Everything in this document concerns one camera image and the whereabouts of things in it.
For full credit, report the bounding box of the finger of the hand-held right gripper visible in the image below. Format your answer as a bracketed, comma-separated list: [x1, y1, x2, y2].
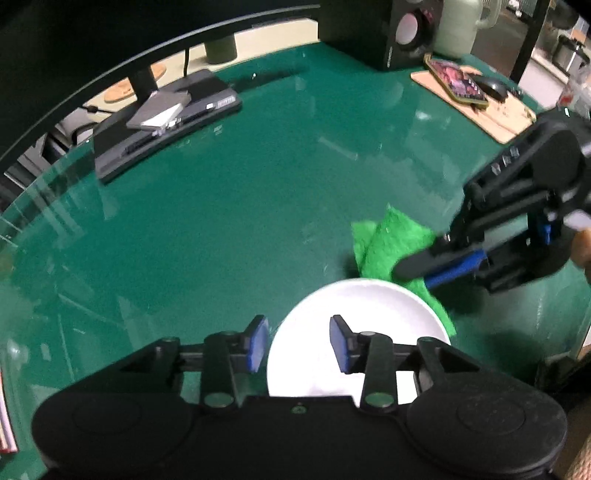
[423, 251, 489, 289]
[392, 138, 553, 282]

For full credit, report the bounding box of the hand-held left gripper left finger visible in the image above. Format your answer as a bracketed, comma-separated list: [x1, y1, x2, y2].
[115, 315, 270, 411]

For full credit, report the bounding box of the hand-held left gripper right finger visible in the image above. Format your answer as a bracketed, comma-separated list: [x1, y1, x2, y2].
[329, 315, 513, 413]

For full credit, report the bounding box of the white round plate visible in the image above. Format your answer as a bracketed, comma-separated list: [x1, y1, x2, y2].
[267, 278, 452, 407]

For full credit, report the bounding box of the green cloth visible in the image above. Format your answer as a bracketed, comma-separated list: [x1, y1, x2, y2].
[351, 203, 458, 337]

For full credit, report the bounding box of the person's right hand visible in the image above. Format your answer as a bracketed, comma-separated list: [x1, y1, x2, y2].
[571, 227, 591, 283]

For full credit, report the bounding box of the black computer mouse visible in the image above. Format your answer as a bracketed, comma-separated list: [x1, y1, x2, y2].
[472, 74, 511, 101]

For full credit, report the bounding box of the smartphone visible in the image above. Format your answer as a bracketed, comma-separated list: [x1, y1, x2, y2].
[425, 54, 489, 109]

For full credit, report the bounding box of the pale green mug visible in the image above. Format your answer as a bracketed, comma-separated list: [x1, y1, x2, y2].
[433, 0, 504, 58]

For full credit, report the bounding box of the black speaker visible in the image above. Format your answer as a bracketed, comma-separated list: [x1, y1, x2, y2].
[318, 0, 445, 71]

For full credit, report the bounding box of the black pen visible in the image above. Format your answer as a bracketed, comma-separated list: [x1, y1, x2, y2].
[124, 107, 218, 153]

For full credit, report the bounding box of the grey notepad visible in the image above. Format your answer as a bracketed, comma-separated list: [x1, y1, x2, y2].
[126, 90, 191, 132]

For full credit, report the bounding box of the black monitor stand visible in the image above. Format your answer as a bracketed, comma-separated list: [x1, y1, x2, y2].
[93, 62, 243, 184]

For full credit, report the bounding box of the wooden coaster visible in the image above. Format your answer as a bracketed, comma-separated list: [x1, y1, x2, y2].
[104, 64, 166, 103]

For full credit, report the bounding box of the olive green cylinder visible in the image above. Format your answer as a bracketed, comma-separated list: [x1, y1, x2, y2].
[204, 36, 237, 64]

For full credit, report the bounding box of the black curved monitor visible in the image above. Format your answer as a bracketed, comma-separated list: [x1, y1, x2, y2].
[0, 0, 324, 160]

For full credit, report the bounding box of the black metal post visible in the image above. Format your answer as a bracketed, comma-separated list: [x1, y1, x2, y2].
[509, 0, 554, 85]

